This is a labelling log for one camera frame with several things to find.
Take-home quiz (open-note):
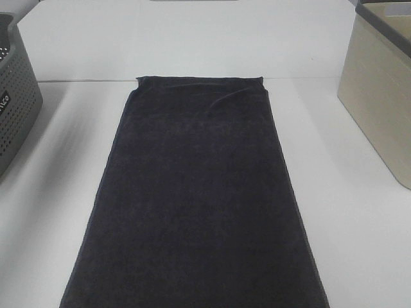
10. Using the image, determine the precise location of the beige storage bin grey rim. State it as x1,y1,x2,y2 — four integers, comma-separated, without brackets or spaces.
337,1,410,188

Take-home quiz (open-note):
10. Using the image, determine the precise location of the grey perforated plastic basket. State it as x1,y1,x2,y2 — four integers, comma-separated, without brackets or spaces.
0,12,43,175

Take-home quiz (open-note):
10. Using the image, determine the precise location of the dark navy towel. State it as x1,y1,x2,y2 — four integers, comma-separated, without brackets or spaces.
60,76,329,307

